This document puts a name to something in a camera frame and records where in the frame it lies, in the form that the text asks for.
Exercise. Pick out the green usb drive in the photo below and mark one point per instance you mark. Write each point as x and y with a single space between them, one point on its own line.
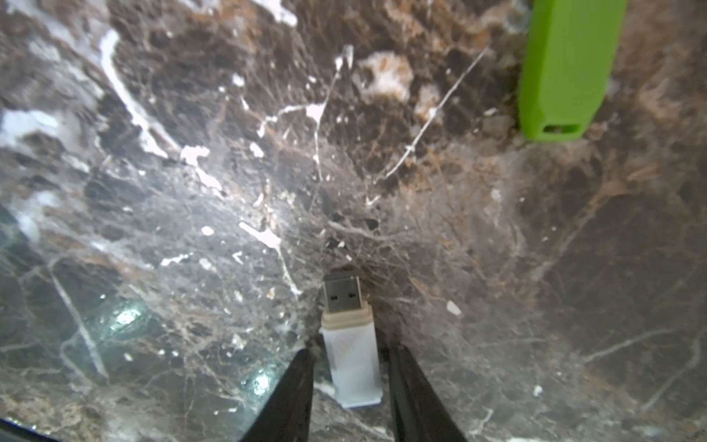
570 51

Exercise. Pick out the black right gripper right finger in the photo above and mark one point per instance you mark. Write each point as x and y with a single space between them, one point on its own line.
417 412

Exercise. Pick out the white usb drive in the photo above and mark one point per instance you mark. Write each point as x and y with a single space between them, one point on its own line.
348 330

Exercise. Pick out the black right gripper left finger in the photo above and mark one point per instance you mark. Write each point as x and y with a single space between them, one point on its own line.
286 415

